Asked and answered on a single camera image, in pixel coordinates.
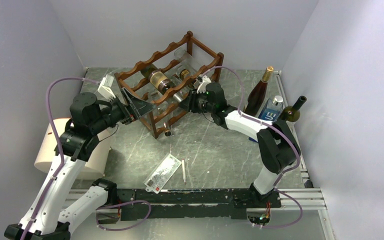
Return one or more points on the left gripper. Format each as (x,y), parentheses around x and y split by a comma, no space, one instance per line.
(133,111)

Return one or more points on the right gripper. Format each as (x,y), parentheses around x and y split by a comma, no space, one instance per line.
(189,104)

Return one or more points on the green bottle brown label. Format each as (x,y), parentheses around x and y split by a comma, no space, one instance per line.
(157,78)

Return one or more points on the clear bottle rack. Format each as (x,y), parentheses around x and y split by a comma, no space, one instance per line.
(187,60)

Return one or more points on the dark red wine bottle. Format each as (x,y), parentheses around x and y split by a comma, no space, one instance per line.
(258,93)

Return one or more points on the blue square bottle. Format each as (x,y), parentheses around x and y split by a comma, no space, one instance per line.
(272,109)

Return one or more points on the green wine bottle white label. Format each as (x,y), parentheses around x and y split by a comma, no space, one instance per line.
(292,113)

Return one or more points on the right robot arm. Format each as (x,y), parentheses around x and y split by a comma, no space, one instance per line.
(278,148)

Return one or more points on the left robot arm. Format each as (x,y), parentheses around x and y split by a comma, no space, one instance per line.
(46,219)

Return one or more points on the clear bottle bottom row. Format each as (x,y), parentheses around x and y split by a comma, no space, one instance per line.
(164,122)

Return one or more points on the wooden wine rack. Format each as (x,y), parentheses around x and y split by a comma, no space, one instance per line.
(190,41)

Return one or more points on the white pen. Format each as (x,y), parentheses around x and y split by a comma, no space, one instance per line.
(183,167)

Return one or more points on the white cylindrical container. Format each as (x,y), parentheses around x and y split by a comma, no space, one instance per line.
(93,169)

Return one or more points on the white printed card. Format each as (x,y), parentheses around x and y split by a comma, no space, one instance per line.
(159,177)

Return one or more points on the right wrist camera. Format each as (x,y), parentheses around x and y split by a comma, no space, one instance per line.
(203,81)

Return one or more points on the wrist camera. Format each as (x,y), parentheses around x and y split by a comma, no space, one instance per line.
(203,81)
(104,87)

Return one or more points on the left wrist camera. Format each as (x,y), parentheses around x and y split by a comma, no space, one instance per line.
(104,87)

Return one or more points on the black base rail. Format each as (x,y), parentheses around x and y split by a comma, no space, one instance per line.
(186,203)

